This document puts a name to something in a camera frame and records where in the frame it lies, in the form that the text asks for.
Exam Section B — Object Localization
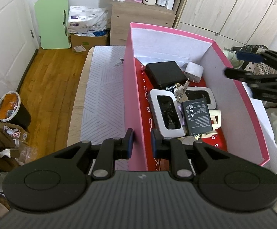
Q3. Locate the black rectangular box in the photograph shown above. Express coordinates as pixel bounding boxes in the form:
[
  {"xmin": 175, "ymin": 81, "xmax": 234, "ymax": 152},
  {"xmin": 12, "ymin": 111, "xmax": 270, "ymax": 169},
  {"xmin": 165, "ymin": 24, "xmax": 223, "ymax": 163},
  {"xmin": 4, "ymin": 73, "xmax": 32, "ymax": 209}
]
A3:
[{"xmin": 144, "ymin": 61, "xmax": 187, "ymax": 90}]

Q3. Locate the white patterned bed cover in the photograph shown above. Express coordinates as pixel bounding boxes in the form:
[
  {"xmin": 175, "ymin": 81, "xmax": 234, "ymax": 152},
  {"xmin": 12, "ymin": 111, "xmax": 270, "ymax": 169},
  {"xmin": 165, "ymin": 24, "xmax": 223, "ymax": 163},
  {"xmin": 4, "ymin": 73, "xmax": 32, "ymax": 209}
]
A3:
[{"xmin": 80, "ymin": 45, "xmax": 130, "ymax": 172}]

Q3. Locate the green folding table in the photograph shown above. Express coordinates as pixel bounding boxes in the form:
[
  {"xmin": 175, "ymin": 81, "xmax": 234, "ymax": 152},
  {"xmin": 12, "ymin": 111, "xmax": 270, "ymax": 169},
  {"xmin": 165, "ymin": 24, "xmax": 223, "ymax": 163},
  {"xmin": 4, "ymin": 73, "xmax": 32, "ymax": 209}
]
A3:
[{"xmin": 34, "ymin": 0, "xmax": 71, "ymax": 50}]

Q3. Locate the cardboard box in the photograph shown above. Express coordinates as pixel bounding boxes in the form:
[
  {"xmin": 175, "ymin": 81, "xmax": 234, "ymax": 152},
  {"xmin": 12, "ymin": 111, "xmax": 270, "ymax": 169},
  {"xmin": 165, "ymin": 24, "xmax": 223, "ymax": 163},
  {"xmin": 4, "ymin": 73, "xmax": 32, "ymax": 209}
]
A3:
[{"xmin": 70, "ymin": 33, "xmax": 109, "ymax": 55}]

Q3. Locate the white door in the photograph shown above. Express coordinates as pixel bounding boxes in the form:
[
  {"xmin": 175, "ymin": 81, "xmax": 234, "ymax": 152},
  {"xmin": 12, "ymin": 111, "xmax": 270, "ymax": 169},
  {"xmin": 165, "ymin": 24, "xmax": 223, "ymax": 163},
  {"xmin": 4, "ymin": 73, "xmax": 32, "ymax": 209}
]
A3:
[{"xmin": 0, "ymin": 0, "xmax": 38, "ymax": 97}]

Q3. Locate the white charger cube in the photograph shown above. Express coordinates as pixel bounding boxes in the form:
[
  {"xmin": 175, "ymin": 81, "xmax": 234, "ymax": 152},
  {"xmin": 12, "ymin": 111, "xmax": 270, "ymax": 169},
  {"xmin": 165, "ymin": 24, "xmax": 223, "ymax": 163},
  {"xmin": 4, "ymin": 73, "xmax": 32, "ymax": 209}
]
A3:
[{"xmin": 184, "ymin": 62, "xmax": 204, "ymax": 83}]

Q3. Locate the pink storage box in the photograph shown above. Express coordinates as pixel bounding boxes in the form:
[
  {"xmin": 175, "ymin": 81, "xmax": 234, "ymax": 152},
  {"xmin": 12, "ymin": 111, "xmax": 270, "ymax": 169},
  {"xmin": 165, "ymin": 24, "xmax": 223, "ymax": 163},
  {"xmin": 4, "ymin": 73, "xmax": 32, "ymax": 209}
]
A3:
[{"xmin": 123, "ymin": 23, "xmax": 271, "ymax": 171}]

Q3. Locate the orange lined trash bin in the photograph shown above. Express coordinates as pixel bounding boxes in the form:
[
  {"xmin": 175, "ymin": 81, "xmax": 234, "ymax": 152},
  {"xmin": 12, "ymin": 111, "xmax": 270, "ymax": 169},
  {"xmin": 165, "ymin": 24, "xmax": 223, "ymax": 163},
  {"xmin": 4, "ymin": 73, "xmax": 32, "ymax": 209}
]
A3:
[{"xmin": 0, "ymin": 91, "xmax": 31, "ymax": 129}]

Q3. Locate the black phone battery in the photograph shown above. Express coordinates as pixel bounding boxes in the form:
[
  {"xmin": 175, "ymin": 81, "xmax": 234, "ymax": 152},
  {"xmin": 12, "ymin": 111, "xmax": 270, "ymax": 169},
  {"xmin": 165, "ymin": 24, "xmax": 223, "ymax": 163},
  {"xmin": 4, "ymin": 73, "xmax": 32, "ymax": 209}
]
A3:
[{"xmin": 181, "ymin": 98, "xmax": 213, "ymax": 136}]

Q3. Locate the silver ZDX router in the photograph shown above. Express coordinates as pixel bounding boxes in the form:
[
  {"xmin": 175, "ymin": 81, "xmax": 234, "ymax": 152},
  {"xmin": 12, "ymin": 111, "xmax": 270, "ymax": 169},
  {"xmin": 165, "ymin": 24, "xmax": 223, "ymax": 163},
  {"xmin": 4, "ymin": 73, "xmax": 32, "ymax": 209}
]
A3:
[{"xmin": 185, "ymin": 86, "xmax": 217, "ymax": 110}]

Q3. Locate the wooden bookshelf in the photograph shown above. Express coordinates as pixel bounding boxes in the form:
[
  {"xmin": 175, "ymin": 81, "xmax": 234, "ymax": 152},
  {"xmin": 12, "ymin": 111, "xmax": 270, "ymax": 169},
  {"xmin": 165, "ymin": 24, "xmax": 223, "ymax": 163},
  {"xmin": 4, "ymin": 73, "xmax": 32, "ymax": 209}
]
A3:
[{"xmin": 110, "ymin": 0, "xmax": 184, "ymax": 46}]

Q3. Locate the beige wardrobe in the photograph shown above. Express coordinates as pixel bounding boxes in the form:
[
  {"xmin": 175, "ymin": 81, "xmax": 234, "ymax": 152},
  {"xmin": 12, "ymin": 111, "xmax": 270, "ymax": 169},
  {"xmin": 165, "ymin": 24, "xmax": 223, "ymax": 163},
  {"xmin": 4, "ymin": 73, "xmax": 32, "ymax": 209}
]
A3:
[{"xmin": 175, "ymin": 0, "xmax": 277, "ymax": 49}]

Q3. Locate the silver wifi router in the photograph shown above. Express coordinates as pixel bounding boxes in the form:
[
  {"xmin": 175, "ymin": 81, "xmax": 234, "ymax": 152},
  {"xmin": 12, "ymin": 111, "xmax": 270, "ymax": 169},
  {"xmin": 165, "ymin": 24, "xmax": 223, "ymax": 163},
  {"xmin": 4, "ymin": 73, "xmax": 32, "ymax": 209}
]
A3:
[{"xmin": 148, "ymin": 89, "xmax": 186, "ymax": 138}]

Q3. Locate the white tissue package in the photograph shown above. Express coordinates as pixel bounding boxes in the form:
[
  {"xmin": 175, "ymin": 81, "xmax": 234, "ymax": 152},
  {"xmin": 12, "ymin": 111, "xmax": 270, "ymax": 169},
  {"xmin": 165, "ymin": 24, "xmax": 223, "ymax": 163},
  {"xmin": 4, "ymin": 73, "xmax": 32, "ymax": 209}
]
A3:
[{"xmin": 67, "ymin": 6, "xmax": 111, "ymax": 34}]

